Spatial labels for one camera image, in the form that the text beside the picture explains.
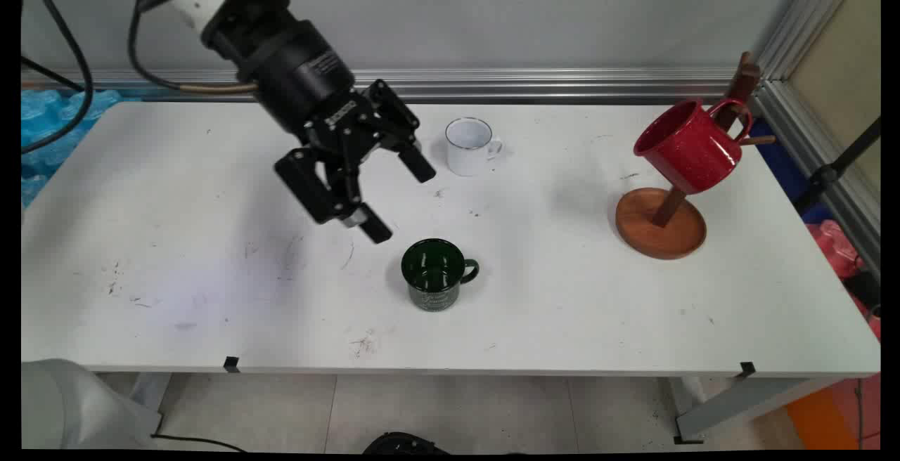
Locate grey table leg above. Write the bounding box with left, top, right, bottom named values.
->
left=130, top=373, right=174, bottom=439
left=657, top=377, right=844, bottom=446

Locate white enamel mug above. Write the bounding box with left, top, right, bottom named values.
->
left=444, top=117, right=504, bottom=178

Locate black cable with brass plug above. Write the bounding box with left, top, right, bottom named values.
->
left=128, top=0, right=258, bottom=95

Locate dark green enamel mug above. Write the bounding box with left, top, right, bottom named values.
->
left=401, top=238, right=481, bottom=313

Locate aluminium frame post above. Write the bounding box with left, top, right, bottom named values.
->
left=749, top=0, right=881, bottom=280

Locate black round floor object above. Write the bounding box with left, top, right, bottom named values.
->
left=362, top=431, right=451, bottom=455

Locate red speckled enamel mug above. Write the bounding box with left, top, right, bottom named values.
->
left=633, top=98, right=754, bottom=197

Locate black tripod pole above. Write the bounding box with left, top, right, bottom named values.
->
left=795, top=117, right=881, bottom=217

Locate thick black cable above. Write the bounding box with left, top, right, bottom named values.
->
left=21, top=0, right=95, bottom=155

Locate wooden mug tree stand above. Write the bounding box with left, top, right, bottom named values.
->
left=615, top=51, right=778, bottom=261

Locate pink red bag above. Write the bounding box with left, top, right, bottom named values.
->
left=805, top=220, right=881, bottom=340

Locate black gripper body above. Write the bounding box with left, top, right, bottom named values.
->
left=239, top=15, right=423, bottom=226

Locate blue bubble wrap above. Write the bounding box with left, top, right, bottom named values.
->
left=21, top=89, right=141, bottom=209

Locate aluminium back rail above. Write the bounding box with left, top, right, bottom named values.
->
left=21, top=67, right=739, bottom=105

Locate black floor cable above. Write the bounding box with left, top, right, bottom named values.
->
left=151, top=434, right=248, bottom=454

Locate orange floor item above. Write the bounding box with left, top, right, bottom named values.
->
left=784, top=387, right=862, bottom=452

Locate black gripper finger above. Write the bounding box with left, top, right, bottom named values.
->
left=274, top=148, right=394, bottom=245
left=367, top=79, right=437, bottom=185

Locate black background cable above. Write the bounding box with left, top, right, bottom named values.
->
left=21, top=56, right=86, bottom=93

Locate blue box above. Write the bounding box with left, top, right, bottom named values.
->
left=749, top=120, right=832, bottom=224

